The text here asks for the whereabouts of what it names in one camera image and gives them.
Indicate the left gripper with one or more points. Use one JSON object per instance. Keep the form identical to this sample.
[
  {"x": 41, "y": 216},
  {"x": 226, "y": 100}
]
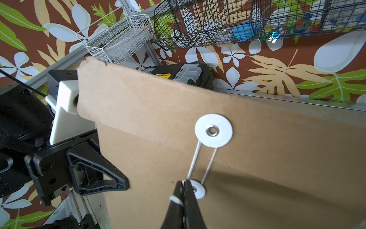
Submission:
[{"x": 76, "y": 163}]

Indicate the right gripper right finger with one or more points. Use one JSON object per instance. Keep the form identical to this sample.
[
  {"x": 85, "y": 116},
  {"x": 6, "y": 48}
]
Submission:
[{"x": 192, "y": 215}]

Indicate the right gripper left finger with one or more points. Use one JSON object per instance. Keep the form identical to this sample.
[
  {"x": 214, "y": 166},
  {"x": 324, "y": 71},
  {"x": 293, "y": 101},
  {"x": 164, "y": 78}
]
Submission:
[{"x": 174, "y": 215}]

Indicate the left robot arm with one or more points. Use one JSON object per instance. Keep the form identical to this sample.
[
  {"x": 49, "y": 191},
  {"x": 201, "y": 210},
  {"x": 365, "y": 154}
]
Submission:
[{"x": 25, "y": 129}]

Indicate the black toolbox yellow latch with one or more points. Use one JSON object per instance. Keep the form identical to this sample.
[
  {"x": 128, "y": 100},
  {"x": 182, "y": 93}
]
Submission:
[{"x": 196, "y": 74}]

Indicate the blue object in basket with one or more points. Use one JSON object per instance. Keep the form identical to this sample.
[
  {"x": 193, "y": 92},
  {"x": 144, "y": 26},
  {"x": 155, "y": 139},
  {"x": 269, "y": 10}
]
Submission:
[{"x": 243, "y": 32}]

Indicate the white wire basket left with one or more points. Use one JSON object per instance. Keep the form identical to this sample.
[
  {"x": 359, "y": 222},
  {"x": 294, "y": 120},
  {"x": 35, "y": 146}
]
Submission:
[{"x": 115, "y": 40}]

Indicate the black wire basket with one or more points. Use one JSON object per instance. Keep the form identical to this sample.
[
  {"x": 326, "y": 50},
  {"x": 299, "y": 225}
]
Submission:
[{"x": 187, "y": 24}]

